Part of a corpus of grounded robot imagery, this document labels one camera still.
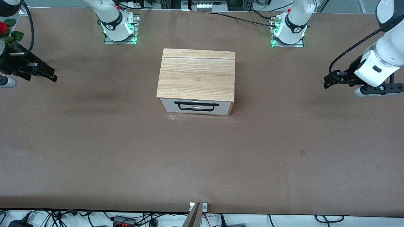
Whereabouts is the black metal drawer handle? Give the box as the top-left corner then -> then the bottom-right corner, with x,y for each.
174,101 -> 219,112

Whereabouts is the light wooden drawer cabinet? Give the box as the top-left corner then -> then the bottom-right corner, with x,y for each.
156,48 -> 235,116

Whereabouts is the red rose with leaves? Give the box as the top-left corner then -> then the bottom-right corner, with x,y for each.
0,19 -> 24,52

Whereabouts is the white power strip with plugs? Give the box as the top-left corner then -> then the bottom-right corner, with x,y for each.
118,0 -> 152,9

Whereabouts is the white electronic device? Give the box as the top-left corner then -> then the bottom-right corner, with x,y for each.
196,3 -> 222,12

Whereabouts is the black orange power adapter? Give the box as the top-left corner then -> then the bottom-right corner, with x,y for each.
113,215 -> 137,227

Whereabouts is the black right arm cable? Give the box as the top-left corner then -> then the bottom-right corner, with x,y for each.
20,0 -> 35,55

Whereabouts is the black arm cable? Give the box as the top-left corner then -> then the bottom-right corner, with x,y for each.
328,23 -> 404,79
20,0 -> 35,55

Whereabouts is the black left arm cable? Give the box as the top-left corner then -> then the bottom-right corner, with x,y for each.
328,23 -> 404,79

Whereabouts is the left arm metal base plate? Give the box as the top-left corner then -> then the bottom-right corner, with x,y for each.
271,14 -> 305,48

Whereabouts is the short black table cable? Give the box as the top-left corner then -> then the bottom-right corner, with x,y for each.
248,9 -> 278,21

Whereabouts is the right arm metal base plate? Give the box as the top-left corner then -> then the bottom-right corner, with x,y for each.
104,13 -> 140,44

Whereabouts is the long black table cable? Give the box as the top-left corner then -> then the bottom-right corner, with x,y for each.
202,11 -> 280,29

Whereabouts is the looped black floor cable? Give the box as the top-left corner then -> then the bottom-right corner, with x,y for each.
315,215 -> 345,223

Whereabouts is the silver mount bracket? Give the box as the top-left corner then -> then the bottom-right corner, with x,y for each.
189,202 -> 208,212

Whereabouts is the wooden camera mount beam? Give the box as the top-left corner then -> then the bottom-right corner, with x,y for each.
181,202 -> 202,227

